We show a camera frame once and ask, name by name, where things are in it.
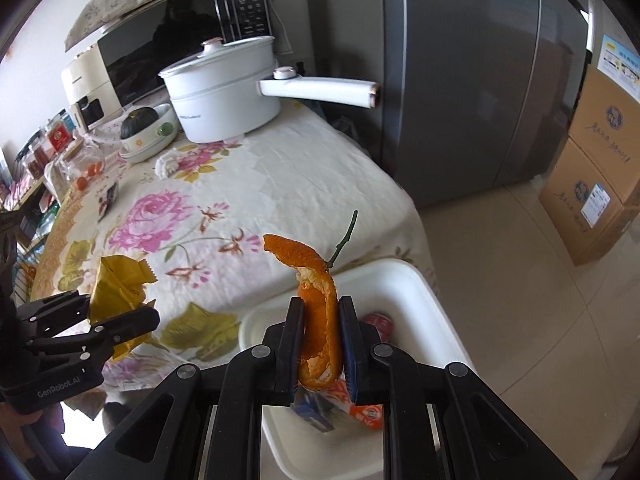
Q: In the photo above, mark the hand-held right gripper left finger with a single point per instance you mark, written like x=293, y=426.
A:
x=296, y=350

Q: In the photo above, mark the yellow snack wrapper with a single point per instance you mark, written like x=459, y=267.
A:
x=117, y=280

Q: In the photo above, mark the orange snack packet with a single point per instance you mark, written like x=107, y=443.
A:
x=365, y=416

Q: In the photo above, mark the black microwave oven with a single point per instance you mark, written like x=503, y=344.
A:
x=150, y=45

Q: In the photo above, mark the grey refrigerator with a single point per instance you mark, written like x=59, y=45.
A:
x=450, y=85

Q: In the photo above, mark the dark green pumpkin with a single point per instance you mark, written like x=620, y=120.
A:
x=139, y=121

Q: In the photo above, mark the glass jar with wooden lid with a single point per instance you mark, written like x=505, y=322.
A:
x=82, y=157

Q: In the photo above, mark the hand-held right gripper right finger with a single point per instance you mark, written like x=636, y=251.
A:
x=350, y=355

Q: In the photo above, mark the white pot lid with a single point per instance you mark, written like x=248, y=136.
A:
x=220, y=57

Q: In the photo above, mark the jar with red contents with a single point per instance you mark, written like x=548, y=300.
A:
x=37, y=155

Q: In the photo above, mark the dark snack packet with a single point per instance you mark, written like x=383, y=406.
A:
x=108, y=202

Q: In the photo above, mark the white kitchen appliance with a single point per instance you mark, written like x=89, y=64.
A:
x=87, y=85

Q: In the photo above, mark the orange peel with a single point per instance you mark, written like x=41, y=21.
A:
x=320, y=330

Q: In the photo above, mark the blue cardboard box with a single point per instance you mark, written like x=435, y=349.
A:
x=312, y=412

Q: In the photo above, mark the white electric pot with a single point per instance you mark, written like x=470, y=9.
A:
x=225, y=105

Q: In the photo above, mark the floral tablecloth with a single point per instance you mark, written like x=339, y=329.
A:
x=280, y=180

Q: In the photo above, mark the crumpled white tissue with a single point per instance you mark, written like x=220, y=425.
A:
x=167, y=165

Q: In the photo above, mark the small orange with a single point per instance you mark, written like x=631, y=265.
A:
x=80, y=183
x=91, y=171

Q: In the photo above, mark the red label glass jar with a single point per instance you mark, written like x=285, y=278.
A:
x=58, y=137

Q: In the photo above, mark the white plastic bin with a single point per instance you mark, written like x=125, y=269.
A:
x=380, y=285

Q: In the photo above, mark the red drink can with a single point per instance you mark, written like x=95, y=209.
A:
x=378, y=325

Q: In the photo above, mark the printed paper notice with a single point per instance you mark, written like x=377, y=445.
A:
x=620, y=60

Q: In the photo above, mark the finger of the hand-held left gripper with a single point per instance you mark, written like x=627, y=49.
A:
x=125, y=325
x=55, y=312

